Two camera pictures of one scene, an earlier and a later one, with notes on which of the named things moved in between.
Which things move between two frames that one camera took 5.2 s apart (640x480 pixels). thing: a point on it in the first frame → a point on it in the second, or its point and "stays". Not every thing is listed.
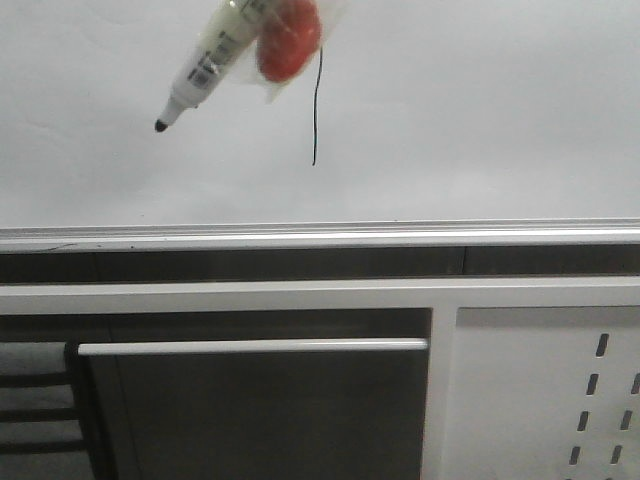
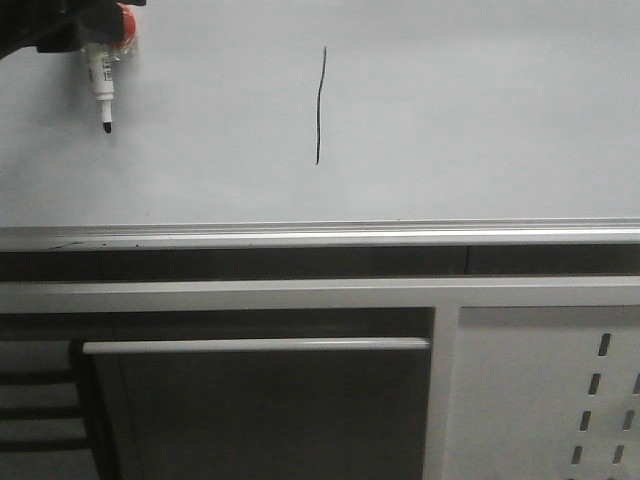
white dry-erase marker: x=224 y=45 → x=102 y=56
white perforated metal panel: x=543 y=393 stays
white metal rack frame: x=445 y=296 stays
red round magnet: x=285 y=38 → x=129 y=26
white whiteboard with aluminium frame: x=421 y=123 stays
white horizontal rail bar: x=252 y=346 stays
